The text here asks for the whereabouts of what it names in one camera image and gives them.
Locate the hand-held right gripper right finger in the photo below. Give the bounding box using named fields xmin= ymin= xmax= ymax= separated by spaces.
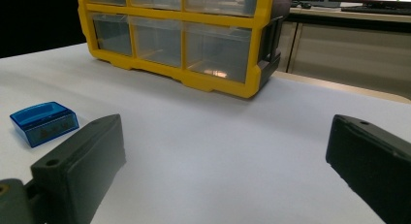
xmin=325 ymin=113 xmax=411 ymax=224

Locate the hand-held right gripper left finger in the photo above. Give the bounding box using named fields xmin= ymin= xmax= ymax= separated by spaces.
xmin=30 ymin=113 xmax=127 ymax=224

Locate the blue transparent plastic box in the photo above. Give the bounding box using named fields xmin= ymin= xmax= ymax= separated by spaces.
xmin=9 ymin=101 xmax=80 ymax=148

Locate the beige desk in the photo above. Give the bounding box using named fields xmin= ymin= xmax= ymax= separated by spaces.
xmin=278 ymin=6 xmax=411 ymax=101

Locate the black keyboard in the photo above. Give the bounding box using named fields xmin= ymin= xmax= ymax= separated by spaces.
xmin=340 ymin=6 xmax=411 ymax=16

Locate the yellow drawer organizer cabinet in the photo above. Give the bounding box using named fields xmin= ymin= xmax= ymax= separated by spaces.
xmin=78 ymin=0 xmax=295 ymax=99

